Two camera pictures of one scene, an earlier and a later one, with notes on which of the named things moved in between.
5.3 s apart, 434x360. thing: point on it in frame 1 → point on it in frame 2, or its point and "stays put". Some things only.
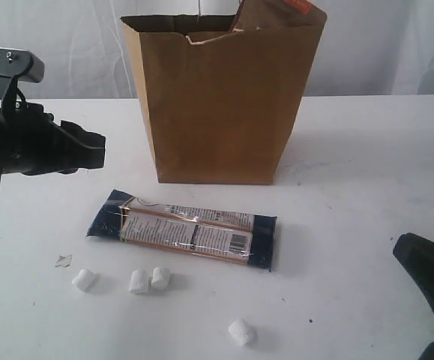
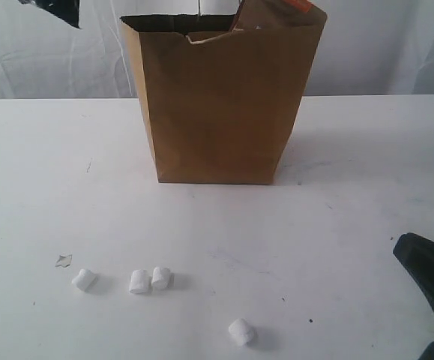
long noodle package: (237, 238) → (68, 10)
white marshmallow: (160, 277) stays put
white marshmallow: (85, 280) stays put
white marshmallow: (139, 282) stays put
